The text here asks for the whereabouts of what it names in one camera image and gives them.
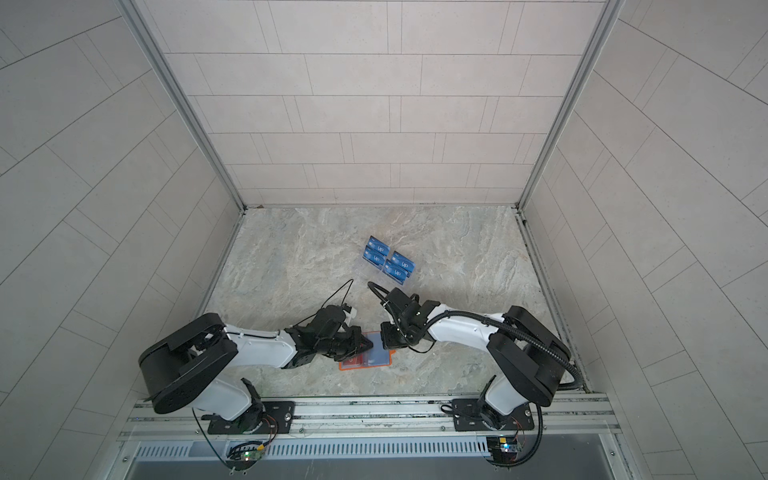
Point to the orange card holder wallet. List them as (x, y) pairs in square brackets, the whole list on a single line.
[(377, 356)]

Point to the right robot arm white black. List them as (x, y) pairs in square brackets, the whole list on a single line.
[(535, 364)]

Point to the clear acrylic card display stand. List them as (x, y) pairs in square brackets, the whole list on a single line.
[(389, 259)]

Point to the circuit board with wires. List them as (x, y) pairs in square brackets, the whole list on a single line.
[(243, 456), (503, 451)]

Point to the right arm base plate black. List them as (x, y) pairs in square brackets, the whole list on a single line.
[(471, 415)]

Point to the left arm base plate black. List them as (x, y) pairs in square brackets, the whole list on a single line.
[(267, 418)]

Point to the left circuit board with wires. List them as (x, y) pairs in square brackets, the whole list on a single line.
[(243, 456)]

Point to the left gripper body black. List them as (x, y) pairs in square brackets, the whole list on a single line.
[(344, 346)]

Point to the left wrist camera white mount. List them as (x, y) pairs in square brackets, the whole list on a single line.
[(350, 311)]

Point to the blue card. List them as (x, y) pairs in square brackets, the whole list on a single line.
[(374, 257), (392, 271), (402, 262), (378, 246)]

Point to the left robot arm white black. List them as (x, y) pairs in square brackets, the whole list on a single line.
[(187, 367)]

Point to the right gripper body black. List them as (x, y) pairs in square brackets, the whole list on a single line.
[(396, 336)]

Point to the right circuit board with wires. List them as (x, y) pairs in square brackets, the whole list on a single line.
[(503, 451)]

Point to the aluminium mounting rail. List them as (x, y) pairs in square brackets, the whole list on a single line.
[(373, 416)]

